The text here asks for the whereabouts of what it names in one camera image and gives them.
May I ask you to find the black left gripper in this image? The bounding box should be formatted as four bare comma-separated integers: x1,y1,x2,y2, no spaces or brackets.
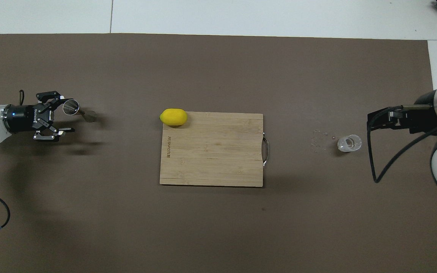
5,91,76,143

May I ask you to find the small clear glass cup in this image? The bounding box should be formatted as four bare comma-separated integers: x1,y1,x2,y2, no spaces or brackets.
337,134,362,153

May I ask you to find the yellow lemon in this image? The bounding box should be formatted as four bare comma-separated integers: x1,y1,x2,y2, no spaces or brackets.
160,108,188,126

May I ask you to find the steel double jigger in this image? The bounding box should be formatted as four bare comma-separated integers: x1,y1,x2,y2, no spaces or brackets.
63,99,97,123

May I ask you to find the bamboo cutting board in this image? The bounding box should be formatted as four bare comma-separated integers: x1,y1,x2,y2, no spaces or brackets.
160,111,269,188

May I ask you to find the brown table mat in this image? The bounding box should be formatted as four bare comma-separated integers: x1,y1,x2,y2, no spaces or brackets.
0,33,437,273

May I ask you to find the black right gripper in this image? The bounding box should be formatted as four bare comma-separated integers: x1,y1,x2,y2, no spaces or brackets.
367,89,437,134

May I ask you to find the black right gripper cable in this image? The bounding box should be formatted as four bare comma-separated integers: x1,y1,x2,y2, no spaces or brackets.
366,105,437,184

